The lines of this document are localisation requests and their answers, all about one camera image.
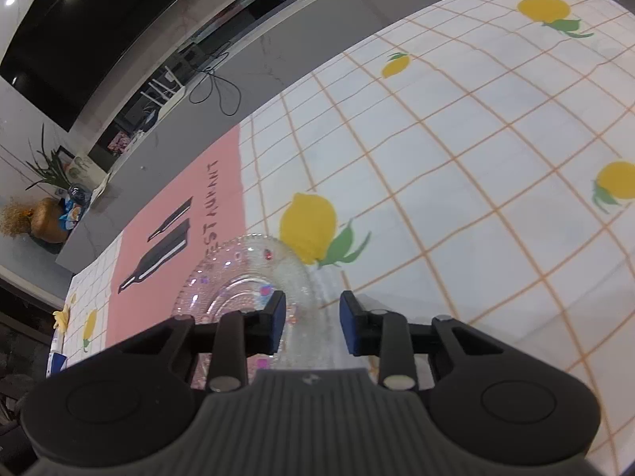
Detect gold vase dried flowers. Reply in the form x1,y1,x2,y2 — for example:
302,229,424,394
1,198,69,244

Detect green potted plant white pot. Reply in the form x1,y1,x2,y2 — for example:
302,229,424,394
25,126,108,190

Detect black television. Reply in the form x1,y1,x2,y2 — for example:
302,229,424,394
1,0,177,130

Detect white blue box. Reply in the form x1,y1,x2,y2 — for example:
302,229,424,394
46,350,67,377

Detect pink restaurant placemat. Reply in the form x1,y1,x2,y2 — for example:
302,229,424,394
106,126,246,347

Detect lemon grid tablecloth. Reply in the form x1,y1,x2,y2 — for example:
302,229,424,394
57,0,634,475

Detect clear glass plate with flowers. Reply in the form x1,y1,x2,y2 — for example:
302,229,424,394
172,234,342,380

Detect blue snack bags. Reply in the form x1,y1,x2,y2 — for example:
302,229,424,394
59,184,92,231

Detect white wifi router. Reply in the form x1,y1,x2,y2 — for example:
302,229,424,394
140,65,185,107

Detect black cable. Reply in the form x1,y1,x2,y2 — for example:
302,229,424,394
187,54,243,117

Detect yellow banana toy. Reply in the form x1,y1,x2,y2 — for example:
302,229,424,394
53,304,70,333

